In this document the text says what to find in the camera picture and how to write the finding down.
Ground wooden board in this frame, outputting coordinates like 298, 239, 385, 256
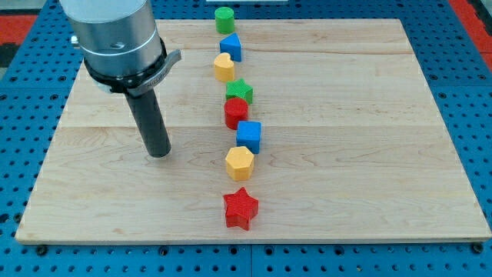
15, 19, 491, 245

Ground red star block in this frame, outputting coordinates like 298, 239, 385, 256
223, 187, 259, 231

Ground yellow hexagon block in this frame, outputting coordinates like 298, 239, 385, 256
225, 146, 254, 182

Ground yellow heart block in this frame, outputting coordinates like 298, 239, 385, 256
214, 52, 235, 82

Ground green cylinder block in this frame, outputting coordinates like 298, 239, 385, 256
214, 6, 235, 34

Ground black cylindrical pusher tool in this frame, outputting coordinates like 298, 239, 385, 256
125, 89, 171, 158

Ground green star block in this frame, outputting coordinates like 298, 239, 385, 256
225, 78, 254, 105

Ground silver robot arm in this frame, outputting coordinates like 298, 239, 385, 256
60, 0, 181, 97

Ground blue triangle block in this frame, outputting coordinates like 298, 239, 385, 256
219, 33, 242, 62

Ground blue cube block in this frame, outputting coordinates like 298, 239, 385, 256
236, 121, 261, 154

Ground red cylinder block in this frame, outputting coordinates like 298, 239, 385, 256
224, 98, 249, 130

